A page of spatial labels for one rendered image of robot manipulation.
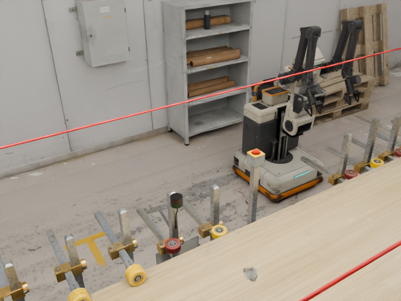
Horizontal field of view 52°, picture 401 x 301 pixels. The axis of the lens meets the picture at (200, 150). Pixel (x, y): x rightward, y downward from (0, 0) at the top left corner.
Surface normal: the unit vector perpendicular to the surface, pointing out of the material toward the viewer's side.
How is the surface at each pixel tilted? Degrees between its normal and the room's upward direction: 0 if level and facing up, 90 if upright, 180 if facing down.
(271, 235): 0
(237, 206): 0
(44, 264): 0
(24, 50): 90
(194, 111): 90
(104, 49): 90
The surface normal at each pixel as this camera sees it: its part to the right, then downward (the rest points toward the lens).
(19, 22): 0.53, 0.41
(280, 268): -0.01, -0.87
